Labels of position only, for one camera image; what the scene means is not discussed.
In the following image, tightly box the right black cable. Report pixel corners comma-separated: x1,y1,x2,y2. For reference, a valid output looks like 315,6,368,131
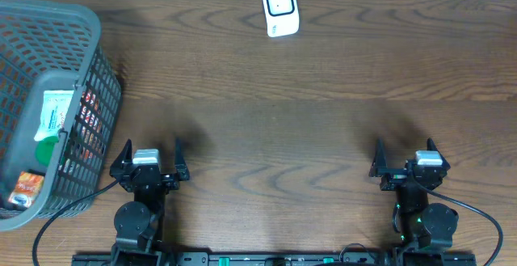
407,164,504,266

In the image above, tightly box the red orange snack bag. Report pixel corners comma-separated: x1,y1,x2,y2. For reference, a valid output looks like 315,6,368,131
78,90,105,163

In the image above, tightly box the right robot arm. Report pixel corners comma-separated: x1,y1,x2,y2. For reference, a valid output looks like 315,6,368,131
368,138,459,265

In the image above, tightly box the small orange box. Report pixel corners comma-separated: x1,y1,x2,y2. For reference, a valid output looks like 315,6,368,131
8,171,44,209

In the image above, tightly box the left black cable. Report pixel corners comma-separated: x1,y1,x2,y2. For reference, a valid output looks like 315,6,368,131
32,179,121,266

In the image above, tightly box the grey plastic mesh basket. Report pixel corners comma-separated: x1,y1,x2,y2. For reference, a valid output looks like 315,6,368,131
1,0,122,231

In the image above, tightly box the black cable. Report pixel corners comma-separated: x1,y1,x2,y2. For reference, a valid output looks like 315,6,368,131
407,164,504,266
32,179,121,266

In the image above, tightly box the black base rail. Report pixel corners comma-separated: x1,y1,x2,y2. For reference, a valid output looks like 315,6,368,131
71,251,477,266

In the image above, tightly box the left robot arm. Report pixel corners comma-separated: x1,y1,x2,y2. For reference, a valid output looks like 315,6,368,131
107,140,190,266

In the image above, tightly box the white wet wipes pack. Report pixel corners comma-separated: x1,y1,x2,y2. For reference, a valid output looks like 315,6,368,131
34,90,74,141

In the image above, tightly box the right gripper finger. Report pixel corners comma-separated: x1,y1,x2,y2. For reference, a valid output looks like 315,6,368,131
427,137,451,171
368,139,389,177

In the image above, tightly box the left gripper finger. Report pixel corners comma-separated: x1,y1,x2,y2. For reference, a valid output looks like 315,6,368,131
174,138,190,181
109,139,132,179

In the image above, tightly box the green lid jar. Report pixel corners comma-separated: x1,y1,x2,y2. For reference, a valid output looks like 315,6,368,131
35,136,59,167

